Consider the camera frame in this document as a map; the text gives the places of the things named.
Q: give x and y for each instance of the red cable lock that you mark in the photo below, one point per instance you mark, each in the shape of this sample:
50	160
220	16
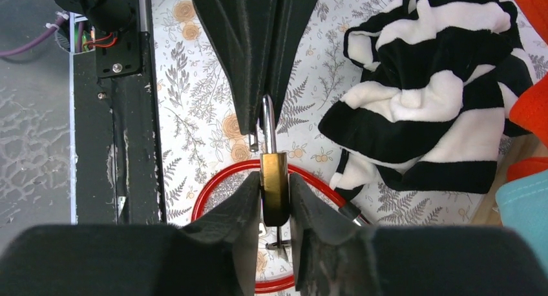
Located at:
283	283

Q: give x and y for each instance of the black white striped garment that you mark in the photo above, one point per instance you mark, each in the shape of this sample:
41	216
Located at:
439	80

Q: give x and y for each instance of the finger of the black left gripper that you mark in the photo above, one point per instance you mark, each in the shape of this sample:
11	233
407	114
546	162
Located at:
290	20
238	32

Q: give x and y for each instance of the floral table mat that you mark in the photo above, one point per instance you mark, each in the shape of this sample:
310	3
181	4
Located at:
199	127

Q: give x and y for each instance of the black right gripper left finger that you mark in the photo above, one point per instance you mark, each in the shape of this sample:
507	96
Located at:
214	255

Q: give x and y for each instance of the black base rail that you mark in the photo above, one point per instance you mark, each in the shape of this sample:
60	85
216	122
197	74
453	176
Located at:
116	160

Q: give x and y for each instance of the teal t-shirt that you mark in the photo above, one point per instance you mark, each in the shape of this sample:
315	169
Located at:
522	206

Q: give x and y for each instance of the small brass padlock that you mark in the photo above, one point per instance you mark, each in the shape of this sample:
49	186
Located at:
274	186

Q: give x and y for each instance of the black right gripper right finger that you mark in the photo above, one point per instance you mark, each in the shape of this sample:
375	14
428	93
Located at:
334	256

